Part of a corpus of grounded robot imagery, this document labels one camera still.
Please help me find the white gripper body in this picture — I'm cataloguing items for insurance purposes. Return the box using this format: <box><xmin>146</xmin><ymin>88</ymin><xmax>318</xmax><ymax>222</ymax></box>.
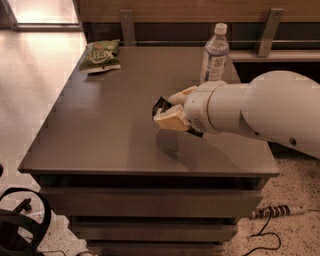
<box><xmin>183</xmin><ymin>81</ymin><xmax>226</xmax><ymax>134</ymax></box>

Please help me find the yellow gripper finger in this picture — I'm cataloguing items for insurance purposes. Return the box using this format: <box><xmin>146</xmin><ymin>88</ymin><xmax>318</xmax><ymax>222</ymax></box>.
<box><xmin>168</xmin><ymin>86</ymin><xmax>196</xmax><ymax>105</ymax></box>
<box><xmin>153</xmin><ymin>104</ymin><xmax>191</xmax><ymax>131</ymax></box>

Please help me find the black rxbar chocolate bar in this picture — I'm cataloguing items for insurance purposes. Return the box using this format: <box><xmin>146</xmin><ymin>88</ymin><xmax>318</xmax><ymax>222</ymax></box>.
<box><xmin>152</xmin><ymin>97</ymin><xmax>203</xmax><ymax>137</ymax></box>

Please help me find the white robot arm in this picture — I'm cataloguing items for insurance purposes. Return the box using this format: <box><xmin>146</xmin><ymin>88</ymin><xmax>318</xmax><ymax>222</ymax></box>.
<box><xmin>152</xmin><ymin>71</ymin><xmax>320</xmax><ymax>158</ymax></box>

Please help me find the green jalapeno chip bag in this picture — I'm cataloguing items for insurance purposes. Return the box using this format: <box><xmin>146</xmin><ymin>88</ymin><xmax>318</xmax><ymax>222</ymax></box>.
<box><xmin>79</xmin><ymin>40</ymin><xmax>121</xmax><ymax>74</ymax></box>

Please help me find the clear plastic water bottle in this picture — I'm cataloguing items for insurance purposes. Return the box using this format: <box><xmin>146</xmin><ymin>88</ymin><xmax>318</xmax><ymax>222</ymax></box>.
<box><xmin>200</xmin><ymin>23</ymin><xmax>229</xmax><ymax>83</ymax></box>

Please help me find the grey side shelf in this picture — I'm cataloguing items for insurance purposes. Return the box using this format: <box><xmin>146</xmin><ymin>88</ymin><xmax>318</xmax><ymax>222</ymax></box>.
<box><xmin>229</xmin><ymin>50</ymin><xmax>320</xmax><ymax>63</ymax></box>

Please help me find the grey drawer cabinet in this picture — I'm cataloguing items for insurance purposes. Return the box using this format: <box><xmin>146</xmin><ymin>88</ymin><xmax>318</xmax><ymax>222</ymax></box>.
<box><xmin>20</xmin><ymin>47</ymin><xmax>279</xmax><ymax>256</ymax></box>

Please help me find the white striped power strip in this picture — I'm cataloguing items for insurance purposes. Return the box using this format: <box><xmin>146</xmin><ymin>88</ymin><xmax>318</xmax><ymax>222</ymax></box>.
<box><xmin>251</xmin><ymin>205</ymin><xmax>307</xmax><ymax>219</ymax></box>

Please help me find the black chair base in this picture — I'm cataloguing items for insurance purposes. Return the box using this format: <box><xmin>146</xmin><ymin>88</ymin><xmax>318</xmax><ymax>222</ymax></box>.
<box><xmin>0</xmin><ymin>187</ymin><xmax>52</xmax><ymax>256</ymax></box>

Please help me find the right grey metal bracket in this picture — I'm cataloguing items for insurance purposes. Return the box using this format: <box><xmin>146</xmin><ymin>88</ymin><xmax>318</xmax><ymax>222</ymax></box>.
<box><xmin>255</xmin><ymin>8</ymin><xmax>284</xmax><ymax>58</ymax></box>

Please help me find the grey metal bracket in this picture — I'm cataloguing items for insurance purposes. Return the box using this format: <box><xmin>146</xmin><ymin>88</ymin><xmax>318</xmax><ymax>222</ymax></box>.
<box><xmin>120</xmin><ymin>10</ymin><xmax>136</xmax><ymax>46</ymax></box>
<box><xmin>255</xmin><ymin>8</ymin><xmax>284</xmax><ymax>58</ymax></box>

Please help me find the left grey metal bracket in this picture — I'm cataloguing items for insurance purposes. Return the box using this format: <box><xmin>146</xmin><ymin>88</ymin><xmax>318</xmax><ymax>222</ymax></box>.
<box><xmin>120</xmin><ymin>10</ymin><xmax>136</xmax><ymax>46</ymax></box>

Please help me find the black power cable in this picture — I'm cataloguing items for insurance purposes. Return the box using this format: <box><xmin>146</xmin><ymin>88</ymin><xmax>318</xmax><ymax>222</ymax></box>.
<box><xmin>240</xmin><ymin>211</ymin><xmax>283</xmax><ymax>256</ymax></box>

